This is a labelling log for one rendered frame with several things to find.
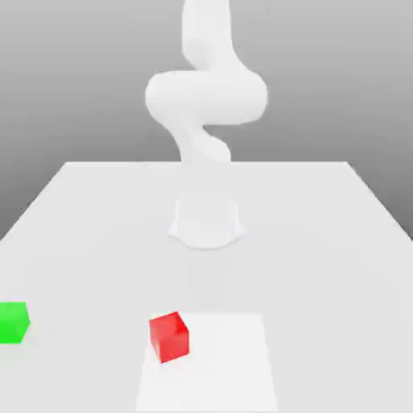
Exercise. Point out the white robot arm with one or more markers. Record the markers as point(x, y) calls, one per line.
point(206, 96)

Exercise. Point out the small red cube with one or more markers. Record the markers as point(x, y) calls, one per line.
point(169, 337)

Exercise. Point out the small green cube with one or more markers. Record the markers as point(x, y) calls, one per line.
point(12, 322)

